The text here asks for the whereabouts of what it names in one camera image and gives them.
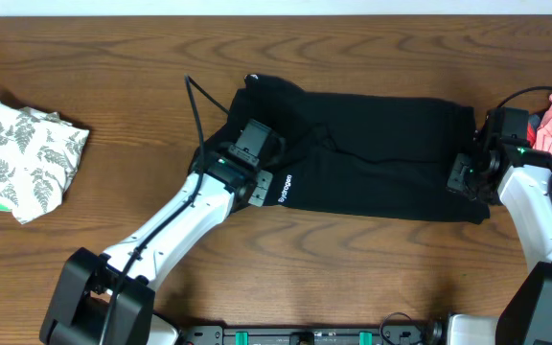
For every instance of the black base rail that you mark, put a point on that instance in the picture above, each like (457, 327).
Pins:
(389, 331)

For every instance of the black t-shirt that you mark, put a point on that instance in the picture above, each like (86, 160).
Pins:
(373, 156)

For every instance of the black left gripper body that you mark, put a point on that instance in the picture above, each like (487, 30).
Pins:
(262, 182)

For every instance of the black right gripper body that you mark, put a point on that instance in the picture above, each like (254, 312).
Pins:
(464, 177)

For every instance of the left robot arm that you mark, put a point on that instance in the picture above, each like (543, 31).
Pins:
(109, 298)

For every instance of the white fern-print fabric bag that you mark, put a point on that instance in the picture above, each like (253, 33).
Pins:
(40, 155)

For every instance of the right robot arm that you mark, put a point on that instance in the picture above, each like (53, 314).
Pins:
(520, 179)

